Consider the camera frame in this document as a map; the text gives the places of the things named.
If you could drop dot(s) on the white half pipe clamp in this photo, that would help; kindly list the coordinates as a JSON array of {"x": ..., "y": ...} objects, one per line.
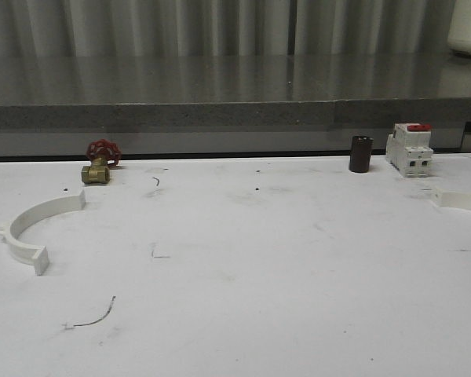
[
  {"x": 30, "y": 254},
  {"x": 450, "y": 199}
]

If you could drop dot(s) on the dark brown cylindrical capacitor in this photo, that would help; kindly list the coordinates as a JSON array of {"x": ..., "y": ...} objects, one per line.
[{"x": 360, "y": 155}]

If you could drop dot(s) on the brass valve red handwheel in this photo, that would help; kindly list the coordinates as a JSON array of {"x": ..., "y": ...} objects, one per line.
[{"x": 103, "y": 155}]

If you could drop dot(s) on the grey stone counter slab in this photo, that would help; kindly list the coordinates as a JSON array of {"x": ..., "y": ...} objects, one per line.
[{"x": 128, "y": 94}]

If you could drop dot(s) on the white container in background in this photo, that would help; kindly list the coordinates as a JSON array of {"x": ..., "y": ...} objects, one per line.
[{"x": 459, "y": 35}]

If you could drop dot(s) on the white circuit breaker red switch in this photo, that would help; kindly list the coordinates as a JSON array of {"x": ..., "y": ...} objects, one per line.
[{"x": 407, "y": 149}]

